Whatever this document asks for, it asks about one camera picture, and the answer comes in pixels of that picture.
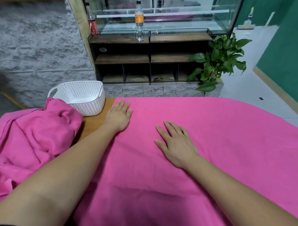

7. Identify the person's left forearm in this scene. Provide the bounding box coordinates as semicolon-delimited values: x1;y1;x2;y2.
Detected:
0;123;121;226

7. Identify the white mop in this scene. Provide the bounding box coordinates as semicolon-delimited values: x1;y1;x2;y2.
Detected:
235;7;257;31

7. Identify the pink towel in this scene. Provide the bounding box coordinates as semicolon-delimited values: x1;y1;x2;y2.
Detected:
64;89;298;226

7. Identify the green potted plant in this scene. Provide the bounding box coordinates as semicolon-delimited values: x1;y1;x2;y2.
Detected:
185;32;255;94

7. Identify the person's left hand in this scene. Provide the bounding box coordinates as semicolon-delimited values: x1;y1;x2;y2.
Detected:
102;99;135;134

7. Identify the clear bottle with orange label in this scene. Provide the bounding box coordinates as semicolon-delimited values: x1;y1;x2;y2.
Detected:
133;0;147;43

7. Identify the person's right hand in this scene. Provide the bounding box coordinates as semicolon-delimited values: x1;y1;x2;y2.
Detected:
153;119;201;171

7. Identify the person's right forearm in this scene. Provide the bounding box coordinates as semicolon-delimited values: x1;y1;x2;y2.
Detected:
187;151;298;226

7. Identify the red label cola bottle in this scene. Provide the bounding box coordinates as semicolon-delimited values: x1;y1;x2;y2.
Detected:
86;2;100;36

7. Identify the white woven plastic basket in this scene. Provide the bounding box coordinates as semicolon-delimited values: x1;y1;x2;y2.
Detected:
46;79;107;119

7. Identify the dark wooden shelf cabinet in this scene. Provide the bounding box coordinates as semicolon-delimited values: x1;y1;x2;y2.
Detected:
87;28;223;88

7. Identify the glass display case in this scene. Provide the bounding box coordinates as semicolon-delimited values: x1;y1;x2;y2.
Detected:
82;0;250;42

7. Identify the pile of pink cloths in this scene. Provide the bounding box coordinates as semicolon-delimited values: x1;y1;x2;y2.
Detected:
0;96;88;206

